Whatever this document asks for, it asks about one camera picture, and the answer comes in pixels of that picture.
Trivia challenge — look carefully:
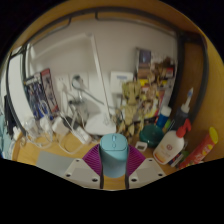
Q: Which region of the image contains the black bag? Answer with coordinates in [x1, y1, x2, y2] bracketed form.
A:
[3, 94, 16, 138]

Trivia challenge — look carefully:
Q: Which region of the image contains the white desk lamp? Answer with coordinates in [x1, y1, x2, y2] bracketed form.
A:
[28, 32, 118, 136]

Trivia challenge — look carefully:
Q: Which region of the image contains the blue robot model kit box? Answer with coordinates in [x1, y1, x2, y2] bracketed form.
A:
[23, 68, 60, 121]

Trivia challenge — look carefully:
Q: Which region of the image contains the blue bottle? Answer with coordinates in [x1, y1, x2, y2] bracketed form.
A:
[155, 105, 173, 129]

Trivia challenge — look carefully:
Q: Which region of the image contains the brown tree figure model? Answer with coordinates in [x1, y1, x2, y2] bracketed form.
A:
[114, 79, 146, 138]

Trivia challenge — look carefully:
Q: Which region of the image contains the white wall box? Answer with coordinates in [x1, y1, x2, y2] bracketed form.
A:
[109, 70, 134, 94]

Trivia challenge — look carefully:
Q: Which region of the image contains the small blue white box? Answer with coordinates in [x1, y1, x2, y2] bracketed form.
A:
[168, 150, 189, 168]

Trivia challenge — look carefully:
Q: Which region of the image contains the white red-pump lotion bottle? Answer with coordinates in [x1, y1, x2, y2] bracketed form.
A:
[152, 118, 193, 166]

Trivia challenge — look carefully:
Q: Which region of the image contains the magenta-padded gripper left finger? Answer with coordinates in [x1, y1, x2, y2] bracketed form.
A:
[63, 143, 104, 190]

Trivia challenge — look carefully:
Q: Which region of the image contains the dark white-nozzle squeeze bottle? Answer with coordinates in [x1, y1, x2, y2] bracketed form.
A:
[173, 87, 195, 131]

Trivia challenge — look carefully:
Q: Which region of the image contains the colourful figure box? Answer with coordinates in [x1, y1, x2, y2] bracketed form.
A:
[134, 47, 178, 118]

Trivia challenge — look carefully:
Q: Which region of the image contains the white power strip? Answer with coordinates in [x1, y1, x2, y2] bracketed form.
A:
[71, 124, 93, 145]

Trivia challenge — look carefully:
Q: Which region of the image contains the red chips can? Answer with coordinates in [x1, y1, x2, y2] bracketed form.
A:
[178, 126, 220, 169]

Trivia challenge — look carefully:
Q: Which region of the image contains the dark green round container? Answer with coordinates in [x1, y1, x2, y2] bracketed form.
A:
[138, 123, 165, 148]

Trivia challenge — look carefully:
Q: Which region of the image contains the white cable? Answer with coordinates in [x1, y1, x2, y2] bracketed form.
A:
[59, 133, 88, 155]

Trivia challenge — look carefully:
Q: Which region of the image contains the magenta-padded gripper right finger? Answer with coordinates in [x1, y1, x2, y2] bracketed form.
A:
[124, 143, 167, 190]

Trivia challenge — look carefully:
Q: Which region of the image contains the steel cup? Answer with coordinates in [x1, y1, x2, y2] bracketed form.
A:
[68, 99, 89, 126]

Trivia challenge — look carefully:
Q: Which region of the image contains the light blue computer mouse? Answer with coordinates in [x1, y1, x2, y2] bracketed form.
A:
[99, 133, 130, 179]

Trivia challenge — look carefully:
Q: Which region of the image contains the clear plastic cup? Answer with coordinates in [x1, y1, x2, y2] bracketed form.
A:
[23, 117, 39, 139]

